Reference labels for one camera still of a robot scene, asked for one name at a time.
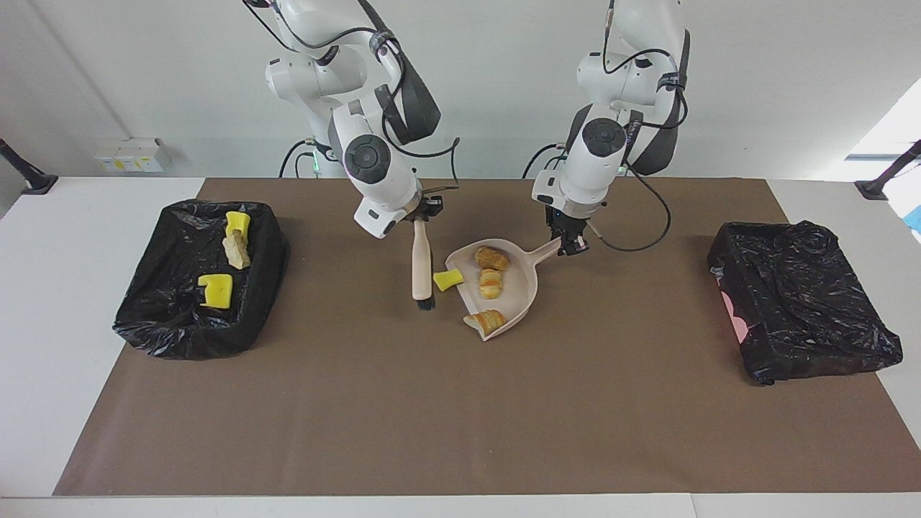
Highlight beige hand brush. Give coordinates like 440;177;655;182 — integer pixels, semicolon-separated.
412;218;437;312

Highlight beige plastic dustpan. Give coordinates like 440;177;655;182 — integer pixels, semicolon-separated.
445;237;563;342

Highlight striped beige croissant toy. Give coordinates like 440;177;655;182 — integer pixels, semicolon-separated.
463;309;507;337

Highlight beige foam chunk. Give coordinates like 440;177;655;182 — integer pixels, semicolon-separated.
222;234;252;271

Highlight notched yellow sponge piece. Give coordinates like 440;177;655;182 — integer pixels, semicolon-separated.
198;273;235;310

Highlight black bagged pink bin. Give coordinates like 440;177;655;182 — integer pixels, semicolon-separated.
707;220;904;386

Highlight brown table mat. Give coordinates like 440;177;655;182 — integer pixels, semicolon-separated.
53;177;921;497

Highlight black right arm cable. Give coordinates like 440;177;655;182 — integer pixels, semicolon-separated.
243;0;461;194

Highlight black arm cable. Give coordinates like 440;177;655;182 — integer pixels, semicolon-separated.
586;0;690;253
243;0;461;194

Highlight black base cable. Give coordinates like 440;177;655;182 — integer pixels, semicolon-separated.
279;139;317;178
523;142;571;179

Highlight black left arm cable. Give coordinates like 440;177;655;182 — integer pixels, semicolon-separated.
586;0;690;253

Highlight white wall socket box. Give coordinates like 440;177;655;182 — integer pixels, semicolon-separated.
94;137;168;173

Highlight black camera stand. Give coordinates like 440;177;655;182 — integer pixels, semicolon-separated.
855;140;921;201
0;138;58;196

